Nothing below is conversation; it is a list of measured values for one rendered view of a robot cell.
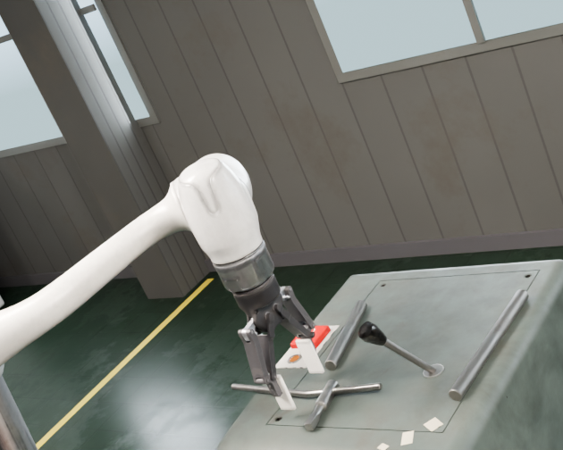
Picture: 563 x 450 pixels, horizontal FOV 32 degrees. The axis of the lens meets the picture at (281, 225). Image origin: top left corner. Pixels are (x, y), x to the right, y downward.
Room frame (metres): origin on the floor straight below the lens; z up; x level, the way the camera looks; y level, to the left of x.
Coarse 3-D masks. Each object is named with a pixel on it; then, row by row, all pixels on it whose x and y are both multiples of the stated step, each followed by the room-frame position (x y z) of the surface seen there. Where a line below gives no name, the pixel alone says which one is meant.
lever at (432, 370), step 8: (384, 344) 1.38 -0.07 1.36; (392, 344) 1.38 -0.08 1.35; (400, 352) 1.39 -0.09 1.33; (408, 352) 1.40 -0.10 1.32; (408, 360) 1.39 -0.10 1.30; (416, 360) 1.40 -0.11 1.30; (424, 368) 1.40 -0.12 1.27; (432, 368) 1.40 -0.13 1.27; (440, 368) 1.41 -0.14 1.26; (424, 376) 1.41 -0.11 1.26; (432, 376) 1.40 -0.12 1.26
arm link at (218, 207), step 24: (192, 168) 1.49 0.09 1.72; (216, 168) 1.47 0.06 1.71; (192, 192) 1.45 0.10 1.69; (216, 192) 1.44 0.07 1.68; (240, 192) 1.47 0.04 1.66; (192, 216) 1.46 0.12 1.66; (216, 216) 1.44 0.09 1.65; (240, 216) 1.45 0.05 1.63; (216, 240) 1.44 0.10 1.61; (240, 240) 1.44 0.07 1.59
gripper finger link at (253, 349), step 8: (240, 336) 1.45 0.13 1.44; (248, 336) 1.43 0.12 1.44; (256, 336) 1.44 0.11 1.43; (248, 344) 1.44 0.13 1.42; (256, 344) 1.44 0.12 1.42; (248, 352) 1.44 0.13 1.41; (256, 352) 1.43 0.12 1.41; (248, 360) 1.44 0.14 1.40; (256, 360) 1.43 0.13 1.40; (264, 360) 1.43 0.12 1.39; (256, 368) 1.43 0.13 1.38; (264, 368) 1.43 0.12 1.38; (256, 376) 1.43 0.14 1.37; (264, 376) 1.42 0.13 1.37
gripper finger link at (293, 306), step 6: (288, 288) 1.53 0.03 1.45; (288, 294) 1.53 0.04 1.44; (288, 300) 1.53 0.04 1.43; (294, 300) 1.53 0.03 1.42; (288, 306) 1.54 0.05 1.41; (294, 306) 1.53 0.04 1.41; (300, 306) 1.53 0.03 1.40; (294, 312) 1.54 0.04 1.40; (300, 312) 1.53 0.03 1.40; (306, 312) 1.54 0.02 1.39; (294, 318) 1.54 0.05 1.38; (300, 318) 1.54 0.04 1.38; (306, 318) 1.53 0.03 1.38; (312, 324) 1.54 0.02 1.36
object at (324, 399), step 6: (330, 384) 1.47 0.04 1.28; (336, 384) 1.48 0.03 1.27; (324, 390) 1.46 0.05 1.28; (330, 390) 1.46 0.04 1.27; (324, 396) 1.44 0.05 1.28; (330, 396) 1.45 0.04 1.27; (318, 402) 1.44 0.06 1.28; (324, 402) 1.43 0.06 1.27; (330, 402) 1.44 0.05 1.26; (318, 408) 1.42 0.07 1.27; (324, 408) 1.43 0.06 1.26; (312, 414) 1.41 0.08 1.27; (318, 414) 1.41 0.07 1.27; (312, 420) 1.40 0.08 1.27; (318, 420) 1.41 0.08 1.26; (306, 426) 1.39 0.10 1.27; (312, 426) 1.39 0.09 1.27
